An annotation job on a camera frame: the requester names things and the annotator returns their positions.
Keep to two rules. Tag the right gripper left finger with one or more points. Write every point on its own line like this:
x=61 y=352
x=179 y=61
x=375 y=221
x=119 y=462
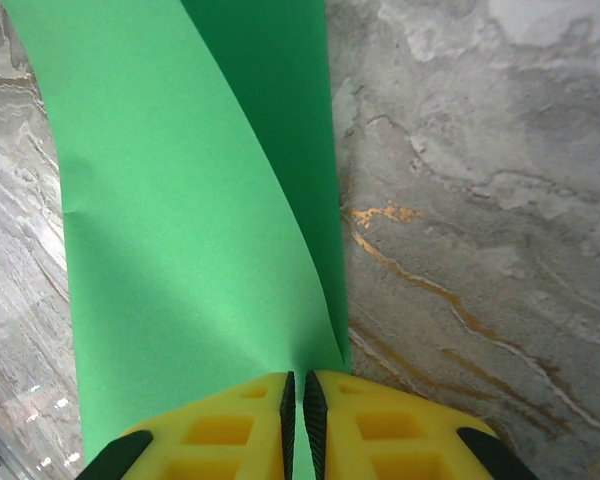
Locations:
x=220 y=435

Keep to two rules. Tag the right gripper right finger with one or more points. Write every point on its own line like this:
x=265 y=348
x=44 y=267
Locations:
x=395 y=430

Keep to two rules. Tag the green square paper sheet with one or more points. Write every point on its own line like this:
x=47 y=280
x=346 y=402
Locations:
x=190 y=200

